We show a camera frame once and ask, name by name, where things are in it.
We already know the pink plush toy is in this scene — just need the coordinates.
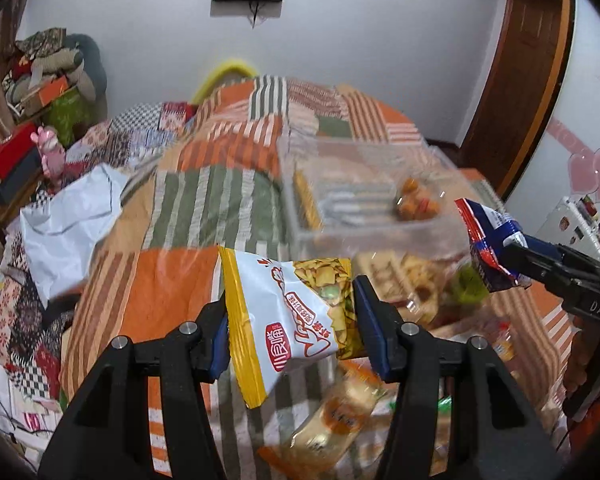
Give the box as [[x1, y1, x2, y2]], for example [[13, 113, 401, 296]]
[[30, 126, 66, 183]]

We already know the patchwork striped bedspread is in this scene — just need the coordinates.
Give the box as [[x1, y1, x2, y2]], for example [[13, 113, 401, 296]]
[[59, 74, 581, 480]]

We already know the pile of clothes and boxes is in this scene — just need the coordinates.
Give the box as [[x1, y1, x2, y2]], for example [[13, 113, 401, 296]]
[[2, 27, 108, 148]]

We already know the white paper sheet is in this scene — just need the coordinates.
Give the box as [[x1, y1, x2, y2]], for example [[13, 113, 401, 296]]
[[20, 164, 130, 306]]

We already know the white yellow chip bag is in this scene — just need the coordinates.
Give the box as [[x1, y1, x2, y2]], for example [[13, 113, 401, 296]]
[[219, 247, 366, 408]]

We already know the dark wooden door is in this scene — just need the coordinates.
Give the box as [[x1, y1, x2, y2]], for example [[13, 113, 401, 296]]
[[460, 0, 574, 198]]

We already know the clear orange snack packet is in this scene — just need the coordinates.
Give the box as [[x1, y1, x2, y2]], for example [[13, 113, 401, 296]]
[[394, 177, 441, 221]]

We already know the orange bread package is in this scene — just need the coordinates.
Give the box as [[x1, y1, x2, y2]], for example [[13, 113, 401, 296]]
[[258, 359, 386, 479]]

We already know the clear plastic storage box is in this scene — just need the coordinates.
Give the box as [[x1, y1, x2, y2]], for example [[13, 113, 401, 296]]
[[276, 133, 474, 260]]

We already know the red blue snack bag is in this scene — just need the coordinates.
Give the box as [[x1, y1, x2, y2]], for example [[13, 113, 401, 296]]
[[454, 198, 531, 292]]

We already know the pink heart wall sticker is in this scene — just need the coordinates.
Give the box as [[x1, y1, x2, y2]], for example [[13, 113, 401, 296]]
[[546, 118, 600, 203]]

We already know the yellow hoop behind bed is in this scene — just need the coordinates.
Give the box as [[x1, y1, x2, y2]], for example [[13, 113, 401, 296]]
[[190, 58, 259, 106]]

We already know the red flat box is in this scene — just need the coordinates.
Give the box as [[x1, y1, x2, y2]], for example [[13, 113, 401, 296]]
[[0, 122, 38, 183]]

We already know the white small fridge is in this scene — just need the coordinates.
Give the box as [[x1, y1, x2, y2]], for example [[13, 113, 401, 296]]
[[535, 196, 600, 262]]

